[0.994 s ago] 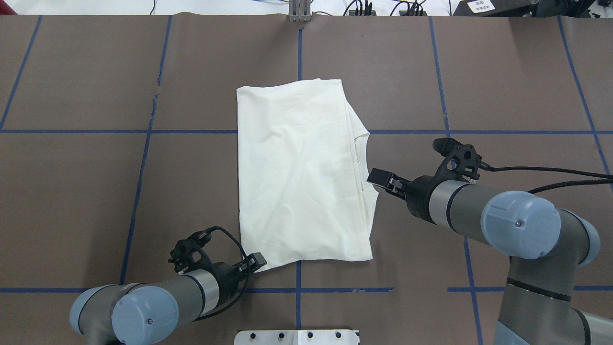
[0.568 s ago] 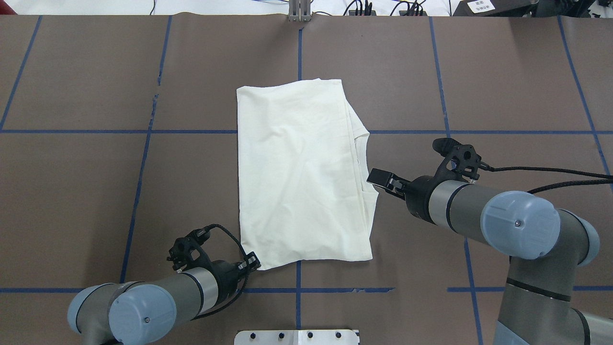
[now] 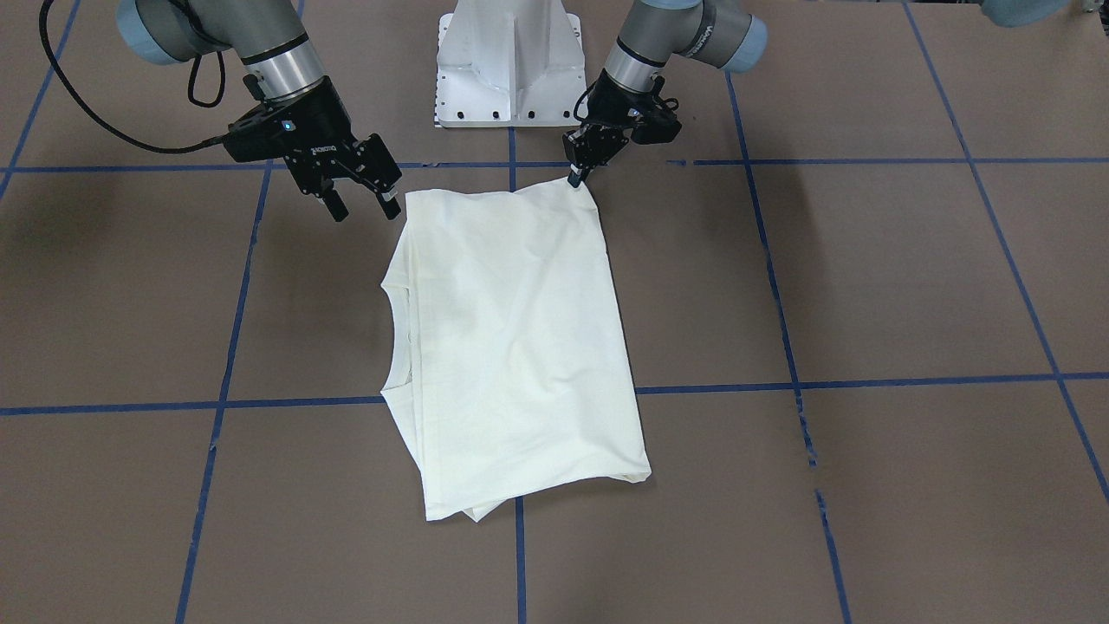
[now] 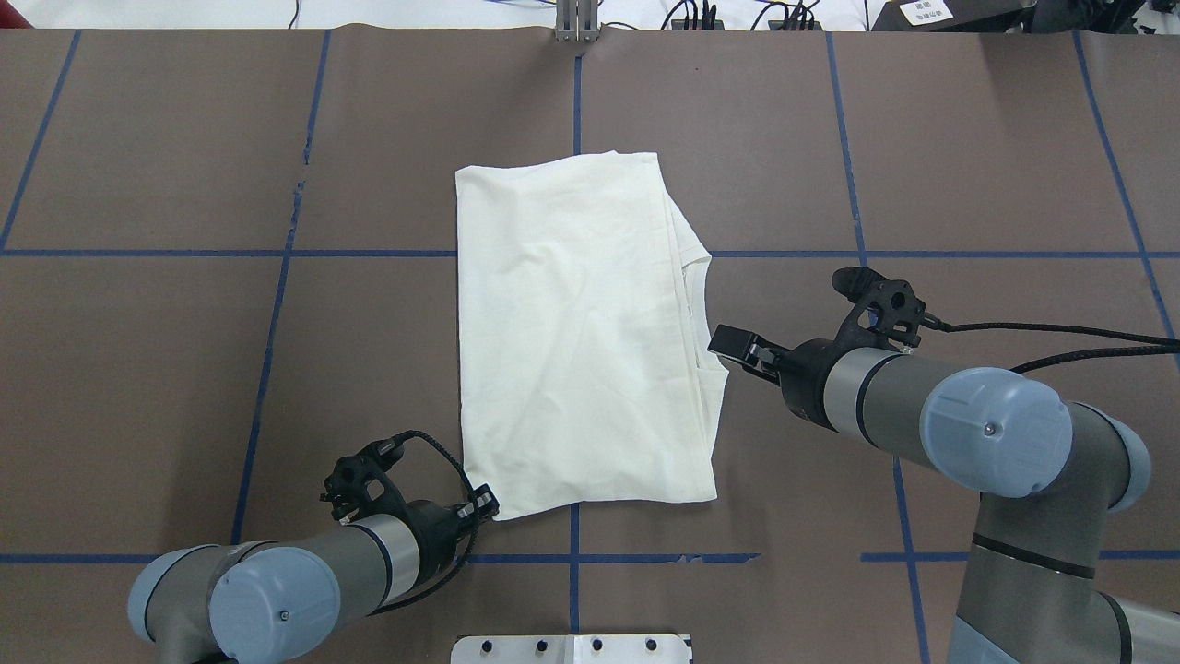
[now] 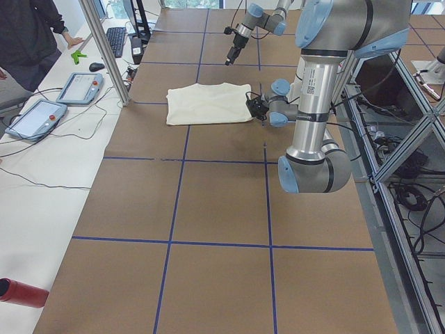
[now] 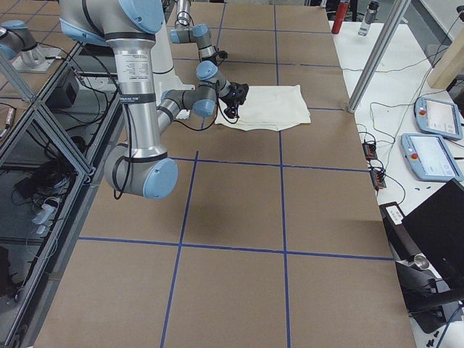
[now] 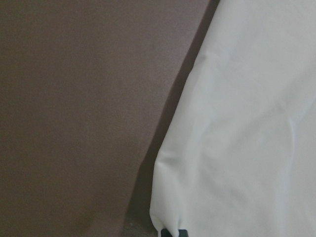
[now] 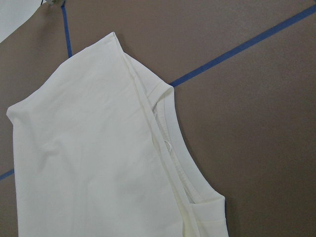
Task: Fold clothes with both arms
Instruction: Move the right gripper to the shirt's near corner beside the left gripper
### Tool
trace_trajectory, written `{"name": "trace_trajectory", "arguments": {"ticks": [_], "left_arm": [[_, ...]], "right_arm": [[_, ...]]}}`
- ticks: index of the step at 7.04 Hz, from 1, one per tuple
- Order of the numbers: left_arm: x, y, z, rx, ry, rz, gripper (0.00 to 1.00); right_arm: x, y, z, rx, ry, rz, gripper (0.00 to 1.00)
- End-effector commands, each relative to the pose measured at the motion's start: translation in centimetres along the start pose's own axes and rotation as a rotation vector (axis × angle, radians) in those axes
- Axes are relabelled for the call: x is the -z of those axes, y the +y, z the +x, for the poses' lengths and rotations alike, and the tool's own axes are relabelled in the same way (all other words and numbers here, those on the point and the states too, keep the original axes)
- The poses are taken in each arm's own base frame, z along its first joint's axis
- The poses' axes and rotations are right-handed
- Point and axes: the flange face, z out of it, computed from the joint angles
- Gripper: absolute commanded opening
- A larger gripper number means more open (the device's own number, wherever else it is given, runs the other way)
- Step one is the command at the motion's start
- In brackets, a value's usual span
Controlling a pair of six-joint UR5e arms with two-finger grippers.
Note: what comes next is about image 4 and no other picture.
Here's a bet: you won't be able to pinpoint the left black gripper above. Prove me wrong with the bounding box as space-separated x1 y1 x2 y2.
407 486 499 577

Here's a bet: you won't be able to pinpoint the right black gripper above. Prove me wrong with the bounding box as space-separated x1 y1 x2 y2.
707 326 844 426

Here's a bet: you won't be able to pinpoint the cream long-sleeve cat shirt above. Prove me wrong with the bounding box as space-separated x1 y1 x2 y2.
454 151 728 521

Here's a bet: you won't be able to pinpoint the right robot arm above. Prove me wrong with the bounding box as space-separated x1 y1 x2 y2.
709 321 1179 663

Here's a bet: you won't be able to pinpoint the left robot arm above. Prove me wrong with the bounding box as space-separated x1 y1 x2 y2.
125 486 499 663

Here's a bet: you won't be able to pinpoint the grey usb hub orange ports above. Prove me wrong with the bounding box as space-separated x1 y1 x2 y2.
749 1 822 32

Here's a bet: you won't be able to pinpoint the black box with label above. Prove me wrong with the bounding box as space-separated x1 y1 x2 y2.
868 1 1037 33

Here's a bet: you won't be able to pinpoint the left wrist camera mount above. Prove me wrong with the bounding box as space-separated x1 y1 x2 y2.
320 432 420 524

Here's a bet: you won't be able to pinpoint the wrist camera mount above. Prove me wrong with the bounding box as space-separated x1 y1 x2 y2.
832 267 944 351
320 432 420 524

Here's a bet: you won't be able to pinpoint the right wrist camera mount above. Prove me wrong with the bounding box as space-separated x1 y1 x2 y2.
832 267 944 351

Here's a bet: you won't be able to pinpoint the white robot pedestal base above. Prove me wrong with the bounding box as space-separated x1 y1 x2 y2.
450 632 694 663

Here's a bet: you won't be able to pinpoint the aluminium frame post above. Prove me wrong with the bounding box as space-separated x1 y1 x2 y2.
552 0 601 42

